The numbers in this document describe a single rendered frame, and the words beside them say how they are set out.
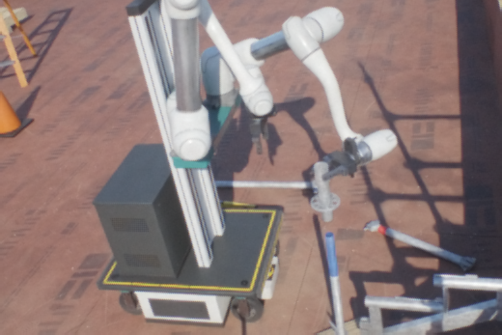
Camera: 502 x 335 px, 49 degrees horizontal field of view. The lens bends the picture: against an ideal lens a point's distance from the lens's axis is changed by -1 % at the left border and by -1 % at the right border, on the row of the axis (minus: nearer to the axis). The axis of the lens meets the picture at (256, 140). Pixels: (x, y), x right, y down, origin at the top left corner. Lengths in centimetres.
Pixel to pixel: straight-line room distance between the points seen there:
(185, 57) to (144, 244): 122
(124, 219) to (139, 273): 38
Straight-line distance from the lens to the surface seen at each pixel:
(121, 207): 289
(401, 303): 266
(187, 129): 220
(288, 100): 534
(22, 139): 601
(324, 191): 229
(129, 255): 310
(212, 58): 279
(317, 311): 321
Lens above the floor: 237
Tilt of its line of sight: 30 degrees down
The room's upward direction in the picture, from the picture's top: 11 degrees counter-clockwise
